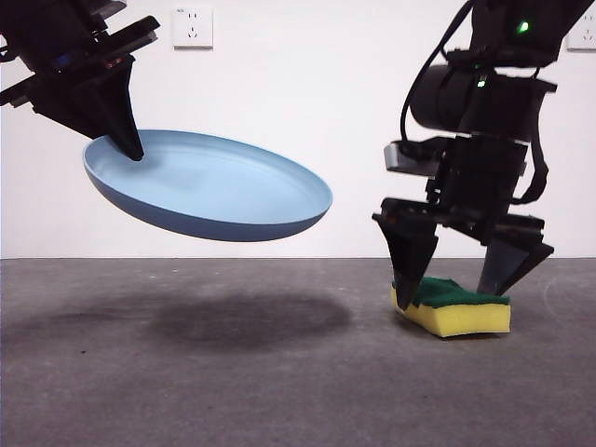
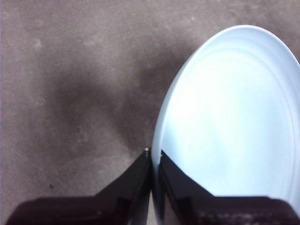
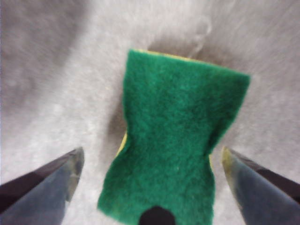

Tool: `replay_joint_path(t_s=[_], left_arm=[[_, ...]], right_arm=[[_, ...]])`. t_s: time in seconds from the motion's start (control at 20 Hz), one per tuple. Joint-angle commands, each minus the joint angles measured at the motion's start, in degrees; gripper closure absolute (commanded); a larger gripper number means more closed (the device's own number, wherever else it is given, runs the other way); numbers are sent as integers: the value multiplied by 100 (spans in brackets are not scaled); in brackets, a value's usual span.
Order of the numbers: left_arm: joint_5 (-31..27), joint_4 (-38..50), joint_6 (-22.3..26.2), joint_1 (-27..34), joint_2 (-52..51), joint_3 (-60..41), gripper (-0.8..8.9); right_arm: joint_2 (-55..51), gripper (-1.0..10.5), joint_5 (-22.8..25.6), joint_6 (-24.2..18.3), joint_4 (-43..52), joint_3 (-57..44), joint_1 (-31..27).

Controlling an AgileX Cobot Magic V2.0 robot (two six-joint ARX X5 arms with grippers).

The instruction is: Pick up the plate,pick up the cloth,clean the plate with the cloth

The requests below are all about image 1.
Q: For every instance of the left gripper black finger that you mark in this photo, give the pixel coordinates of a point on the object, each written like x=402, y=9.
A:
x=123, y=116
x=74, y=107

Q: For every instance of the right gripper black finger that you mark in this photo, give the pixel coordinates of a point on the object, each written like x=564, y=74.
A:
x=507, y=265
x=410, y=261

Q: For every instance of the yellow sponge with green pad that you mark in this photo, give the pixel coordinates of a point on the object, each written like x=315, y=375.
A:
x=465, y=319

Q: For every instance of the blue round plate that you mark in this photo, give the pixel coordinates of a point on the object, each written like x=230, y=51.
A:
x=219, y=195

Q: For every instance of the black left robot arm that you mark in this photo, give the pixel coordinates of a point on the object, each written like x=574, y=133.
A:
x=42, y=28

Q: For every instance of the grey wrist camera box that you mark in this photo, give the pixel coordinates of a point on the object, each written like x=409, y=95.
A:
x=405, y=160

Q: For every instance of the white wall socket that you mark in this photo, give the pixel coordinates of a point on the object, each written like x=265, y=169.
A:
x=193, y=28
x=583, y=42

